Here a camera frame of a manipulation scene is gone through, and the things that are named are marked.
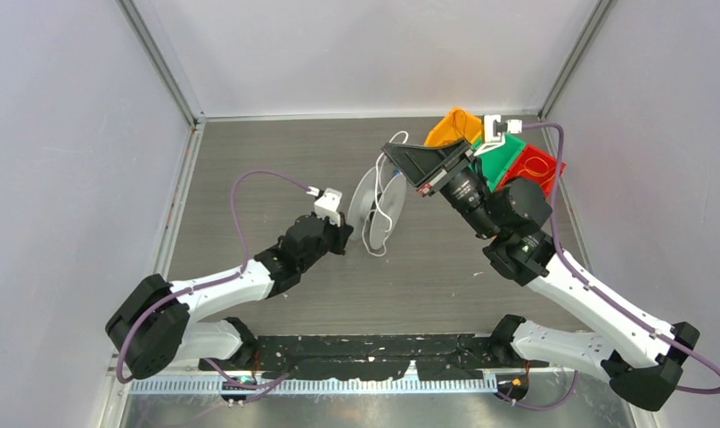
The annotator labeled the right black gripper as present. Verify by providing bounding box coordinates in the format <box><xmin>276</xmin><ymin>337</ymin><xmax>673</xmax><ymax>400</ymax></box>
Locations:
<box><xmin>381</xmin><ymin>137</ymin><xmax>501</xmax><ymax>240</ymax></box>

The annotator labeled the white cable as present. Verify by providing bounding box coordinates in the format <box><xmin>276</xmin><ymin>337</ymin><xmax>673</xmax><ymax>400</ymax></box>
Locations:
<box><xmin>359</xmin><ymin>130</ymin><xmax>411</xmax><ymax>258</ymax></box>

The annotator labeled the clear plastic cable spool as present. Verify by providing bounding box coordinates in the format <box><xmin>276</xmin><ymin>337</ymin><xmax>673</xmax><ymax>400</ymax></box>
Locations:
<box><xmin>346</xmin><ymin>168</ymin><xmax>407</xmax><ymax>250</ymax></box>

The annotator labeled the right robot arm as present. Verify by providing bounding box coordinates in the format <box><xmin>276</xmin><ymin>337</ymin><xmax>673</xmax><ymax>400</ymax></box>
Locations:
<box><xmin>382</xmin><ymin>140</ymin><xmax>700</xmax><ymax>411</ymax></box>

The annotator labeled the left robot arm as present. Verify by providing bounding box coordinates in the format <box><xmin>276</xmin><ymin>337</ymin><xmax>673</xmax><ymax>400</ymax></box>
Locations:
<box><xmin>105</xmin><ymin>213</ymin><xmax>354</xmax><ymax>380</ymax></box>

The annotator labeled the orange plastic bin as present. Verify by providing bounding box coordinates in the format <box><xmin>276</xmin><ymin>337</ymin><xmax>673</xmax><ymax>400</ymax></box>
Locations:
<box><xmin>424</xmin><ymin>107</ymin><xmax>483</xmax><ymax>147</ymax></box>

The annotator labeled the green plastic bin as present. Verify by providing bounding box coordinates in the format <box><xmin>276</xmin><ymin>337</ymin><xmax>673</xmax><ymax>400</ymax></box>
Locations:
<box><xmin>470</xmin><ymin>135</ymin><xmax>527</xmax><ymax>191</ymax></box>

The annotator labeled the red plastic bin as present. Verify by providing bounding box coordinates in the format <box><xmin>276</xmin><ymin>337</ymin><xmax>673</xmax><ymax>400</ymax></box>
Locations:
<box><xmin>497</xmin><ymin>144</ymin><xmax>557</xmax><ymax>199</ymax></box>

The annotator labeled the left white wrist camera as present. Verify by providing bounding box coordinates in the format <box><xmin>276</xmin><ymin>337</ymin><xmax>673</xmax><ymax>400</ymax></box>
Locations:
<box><xmin>306</xmin><ymin>186</ymin><xmax>343</xmax><ymax>226</ymax></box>

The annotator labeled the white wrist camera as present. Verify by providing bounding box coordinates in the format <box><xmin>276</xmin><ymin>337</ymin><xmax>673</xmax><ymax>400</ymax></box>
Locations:
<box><xmin>474</xmin><ymin>114</ymin><xmax>523</xmax><ymax>156</ymax></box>
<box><xmin>306</xmin><ymin>186</ymin><xmax>343</xmax><ymax>226</ymax></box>

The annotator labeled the orange cable in orange bin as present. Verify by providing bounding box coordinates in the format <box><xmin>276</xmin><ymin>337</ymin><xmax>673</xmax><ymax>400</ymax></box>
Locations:
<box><xmin>448</xmin><ymin>111</ymin><xmax>470</xmax><ymax>145</ymax></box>

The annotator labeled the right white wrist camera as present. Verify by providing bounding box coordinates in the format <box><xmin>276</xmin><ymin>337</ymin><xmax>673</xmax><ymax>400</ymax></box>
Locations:
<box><xmin>474</xmin><ymin>114</ymin><xmax>523</xmax><ymax>156</ymax></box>

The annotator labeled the yellow cable in red bin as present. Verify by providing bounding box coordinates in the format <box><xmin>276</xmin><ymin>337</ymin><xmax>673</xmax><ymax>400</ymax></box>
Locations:
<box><xmin>522</xmin><ymin>162</ymin><xmax>562</xmax><ymax>187</ymax></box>

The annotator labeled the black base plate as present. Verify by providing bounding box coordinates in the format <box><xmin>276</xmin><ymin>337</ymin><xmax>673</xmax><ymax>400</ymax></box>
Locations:
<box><xmin>216</xmin><ymin>333</ymin><xmax>526</xmax><ymax>381</ymax></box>

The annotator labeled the slotted cable duct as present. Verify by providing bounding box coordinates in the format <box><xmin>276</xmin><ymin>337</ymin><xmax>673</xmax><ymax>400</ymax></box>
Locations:
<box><xmin>129</xmin><ymin>374</ymin><xmax>497</xmax><ymax>395</ymax></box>

